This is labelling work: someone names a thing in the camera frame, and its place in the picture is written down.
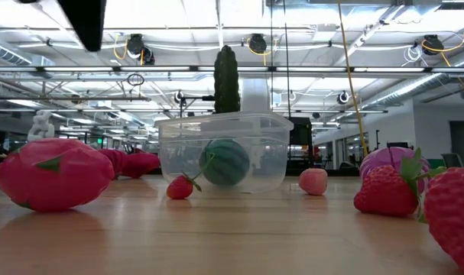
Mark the pink dragon fruit toy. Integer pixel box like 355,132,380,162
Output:
0,137,115,213

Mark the small long-stemmed strawberry toy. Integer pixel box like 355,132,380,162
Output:
166,152,216,200

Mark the green striped watermelon toy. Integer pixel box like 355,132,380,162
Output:
199,138,251,187

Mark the pink peach toy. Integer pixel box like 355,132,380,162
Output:
298,167,329,196

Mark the purple striped onion toy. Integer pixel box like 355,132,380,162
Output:
359,146,431,194

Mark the red strawberry toy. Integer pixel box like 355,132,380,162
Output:
417,148,464,274
353,147,446,218

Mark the clear plastic tupperware container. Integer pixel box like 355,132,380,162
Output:
154,111,294,194

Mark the white robot figure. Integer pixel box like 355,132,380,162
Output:
27,110,56,142

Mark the red cloth with white tag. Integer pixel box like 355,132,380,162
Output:
97,148,161,180

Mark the green cactus plant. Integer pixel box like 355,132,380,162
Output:
213,44,242,114

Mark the white building column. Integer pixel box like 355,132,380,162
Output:
241,78,271,112

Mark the black cabinet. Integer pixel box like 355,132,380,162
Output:
288,117,314,171

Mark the black hanging cable loop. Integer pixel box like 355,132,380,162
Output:
126,73,145,87

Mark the yellow hanging cable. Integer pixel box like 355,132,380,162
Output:
337,0,369,157

